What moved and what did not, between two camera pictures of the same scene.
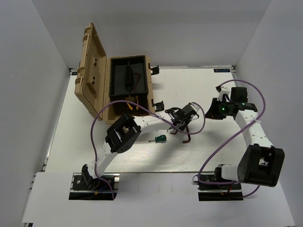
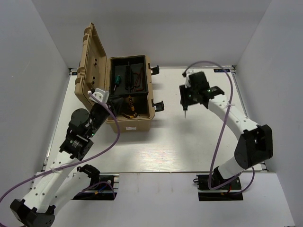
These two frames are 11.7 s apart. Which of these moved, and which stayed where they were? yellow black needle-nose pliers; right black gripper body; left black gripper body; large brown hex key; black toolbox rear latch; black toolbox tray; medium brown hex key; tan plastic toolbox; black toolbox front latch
Moved: medium brown hex key; large brown hex key; right black gripper body; left black gripper body; yellow black needle-nose pliers
Stayed: tan plastic toolbox; black toolbox tray; black toolbox front latch; black toolbox rear latch
